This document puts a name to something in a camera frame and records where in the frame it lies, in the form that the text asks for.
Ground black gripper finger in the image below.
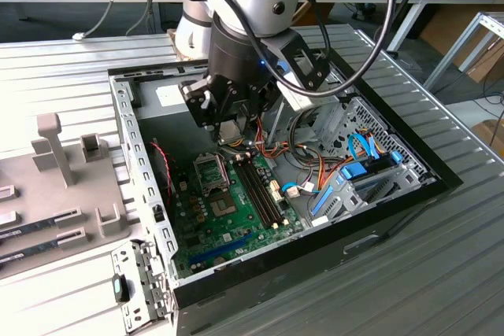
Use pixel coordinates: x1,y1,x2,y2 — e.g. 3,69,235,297
179,76,228,142
238,79,284,135

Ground silver green CPU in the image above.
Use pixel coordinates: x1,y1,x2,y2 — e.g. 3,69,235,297
217,120,243,146

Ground CPU socket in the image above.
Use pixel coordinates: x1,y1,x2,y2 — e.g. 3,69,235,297
208,190,239,220

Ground grey power supply unit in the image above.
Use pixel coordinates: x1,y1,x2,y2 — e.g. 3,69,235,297
133,76,226,156

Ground grey optical drive cage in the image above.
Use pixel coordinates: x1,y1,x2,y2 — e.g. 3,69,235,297
259,91,347,148

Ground metal socket cover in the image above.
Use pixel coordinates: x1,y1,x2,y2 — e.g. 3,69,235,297
192,153,232,195

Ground metal locking lever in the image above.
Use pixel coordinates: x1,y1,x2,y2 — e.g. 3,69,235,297
218,153,232,191

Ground black case fan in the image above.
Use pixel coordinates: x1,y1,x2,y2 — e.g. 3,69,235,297
150,139,176,215

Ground black RAM slot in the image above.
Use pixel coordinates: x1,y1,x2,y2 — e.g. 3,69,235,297
245,161,281,226
250,160,286,223
235,164,272,229
239,163,276,227

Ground hard disk in blue carrier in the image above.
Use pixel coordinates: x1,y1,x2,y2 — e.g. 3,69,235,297
310,150,402,219

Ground green motherboard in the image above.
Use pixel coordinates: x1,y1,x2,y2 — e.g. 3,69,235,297
169,150,306,280

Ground perforated metal disk bay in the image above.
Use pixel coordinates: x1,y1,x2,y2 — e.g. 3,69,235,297
309,95,438,229

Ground blue expansion slot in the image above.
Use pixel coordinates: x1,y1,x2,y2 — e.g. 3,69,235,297
187,231,254,270

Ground grey parts rack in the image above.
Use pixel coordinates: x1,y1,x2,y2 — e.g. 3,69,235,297
0,113,133,274

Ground hinged metal slot retainer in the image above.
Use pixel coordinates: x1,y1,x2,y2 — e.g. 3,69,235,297
111,239,176,333

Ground black PC case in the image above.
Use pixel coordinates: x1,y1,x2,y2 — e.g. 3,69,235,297
106,46,465,336

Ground black latch teal button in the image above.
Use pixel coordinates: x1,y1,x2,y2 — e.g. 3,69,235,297
111,275,131,304

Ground RAM stick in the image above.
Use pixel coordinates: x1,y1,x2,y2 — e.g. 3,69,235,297
0,237,64,264
0,216,60,241

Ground cardboard box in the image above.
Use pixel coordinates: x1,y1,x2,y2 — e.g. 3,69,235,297
470,118,504,156
452,35,504,85

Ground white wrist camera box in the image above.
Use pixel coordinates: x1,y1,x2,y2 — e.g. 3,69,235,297
275,79,316,113

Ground orange yellow power wires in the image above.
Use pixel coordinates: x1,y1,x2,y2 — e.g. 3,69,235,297
226,117,355,195

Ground black coiled cable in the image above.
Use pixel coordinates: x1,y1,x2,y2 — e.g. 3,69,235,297
287,109,322,170

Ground brown square base plate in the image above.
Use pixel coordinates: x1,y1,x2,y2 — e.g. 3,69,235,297
166,28,212,62

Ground twisted fan wire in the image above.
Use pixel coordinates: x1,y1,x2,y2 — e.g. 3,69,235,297
150,138,174,199

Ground light blue data wire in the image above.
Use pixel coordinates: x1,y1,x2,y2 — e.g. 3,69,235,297
280,180,301,197

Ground blue flat data wire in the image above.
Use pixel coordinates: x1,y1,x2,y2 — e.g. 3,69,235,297
347,132,382,164

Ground aluminium profile frame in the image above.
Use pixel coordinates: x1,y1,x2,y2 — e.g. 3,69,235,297
423,11,504,93

